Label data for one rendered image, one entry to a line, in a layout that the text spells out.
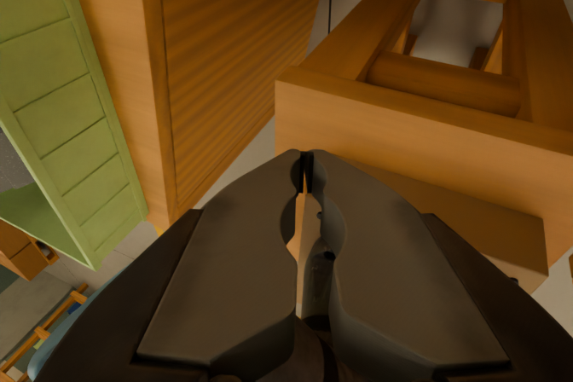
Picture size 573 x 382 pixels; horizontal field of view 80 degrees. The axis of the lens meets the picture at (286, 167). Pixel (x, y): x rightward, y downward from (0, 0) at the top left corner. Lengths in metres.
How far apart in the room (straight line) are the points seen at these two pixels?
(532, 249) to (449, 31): 0.91
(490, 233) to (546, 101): 0.15
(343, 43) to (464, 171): 0.22
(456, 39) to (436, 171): 0.87
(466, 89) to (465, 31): 0.76
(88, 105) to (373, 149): 0.47
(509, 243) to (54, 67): 0.60
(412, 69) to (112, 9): 0.41
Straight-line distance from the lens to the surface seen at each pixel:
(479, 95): 0.44
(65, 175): 0.68
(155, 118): 0.64
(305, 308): 0.35
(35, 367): 0.23
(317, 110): 0.36
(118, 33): 0.59
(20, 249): 5.63
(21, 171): 0.88
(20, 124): 0.61
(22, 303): 7.49
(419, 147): 0.36
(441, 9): 1.19
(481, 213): 0.38
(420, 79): 0.45
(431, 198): 0.37
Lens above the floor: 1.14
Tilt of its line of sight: 42 degrees down
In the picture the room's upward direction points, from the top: 145 degrees counter-clockwise
